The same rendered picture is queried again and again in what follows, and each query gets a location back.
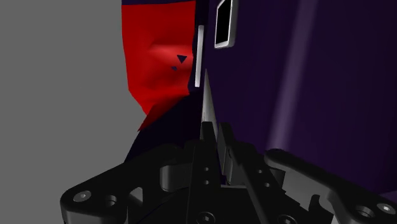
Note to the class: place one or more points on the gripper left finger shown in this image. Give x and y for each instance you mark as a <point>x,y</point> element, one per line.
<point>198,161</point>

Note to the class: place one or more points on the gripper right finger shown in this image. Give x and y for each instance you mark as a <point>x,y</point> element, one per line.
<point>245,164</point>

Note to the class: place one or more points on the thin silver blade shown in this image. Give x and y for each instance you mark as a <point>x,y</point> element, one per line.
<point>207,102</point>

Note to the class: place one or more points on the thin white bar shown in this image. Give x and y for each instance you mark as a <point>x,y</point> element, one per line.
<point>199,56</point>

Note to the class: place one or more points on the dark purple sofa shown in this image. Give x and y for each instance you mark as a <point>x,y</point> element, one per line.
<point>341,77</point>

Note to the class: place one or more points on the silver-framed black phone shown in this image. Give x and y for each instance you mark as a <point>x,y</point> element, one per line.
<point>224,21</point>

